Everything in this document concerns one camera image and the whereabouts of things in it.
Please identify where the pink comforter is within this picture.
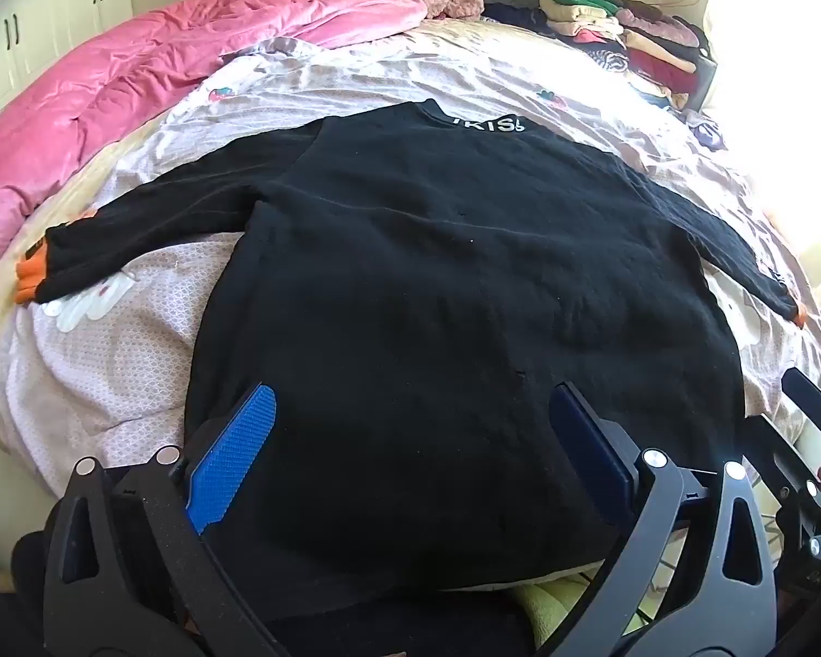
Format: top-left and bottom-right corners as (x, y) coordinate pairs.
(0, 0), (429, 295)

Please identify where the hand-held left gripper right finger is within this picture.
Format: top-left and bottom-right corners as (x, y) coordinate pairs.
(548, 382), (777, 657)

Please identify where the pile of folded clothes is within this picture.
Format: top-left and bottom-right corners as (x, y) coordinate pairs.
(537, 0), (716, 111)

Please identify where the lilac printed bed sheet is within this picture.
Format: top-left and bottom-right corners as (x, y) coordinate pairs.
(0, 14), (821, 514)

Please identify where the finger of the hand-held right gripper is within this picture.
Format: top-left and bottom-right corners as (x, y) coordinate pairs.
(744, 416), (821, 517)
(781, 368), (821, 439)

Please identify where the purple patterned cloth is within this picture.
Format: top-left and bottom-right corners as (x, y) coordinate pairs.
(690, 115), (727, 152)

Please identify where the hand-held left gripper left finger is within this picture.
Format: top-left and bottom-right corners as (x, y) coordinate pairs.
(41, 383), (295, 657)

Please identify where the white wardrobe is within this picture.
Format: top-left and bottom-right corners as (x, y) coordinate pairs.
(0, 0), (134, 138)

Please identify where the black sweater with orange cuffs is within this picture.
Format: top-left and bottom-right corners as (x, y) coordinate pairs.
(15, 99), (808, 603)

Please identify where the person's green top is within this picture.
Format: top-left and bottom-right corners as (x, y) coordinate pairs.
(513, 564), (664, 654)

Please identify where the dark navy garment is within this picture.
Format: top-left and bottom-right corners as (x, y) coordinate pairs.
(482, 3), (555, 32)

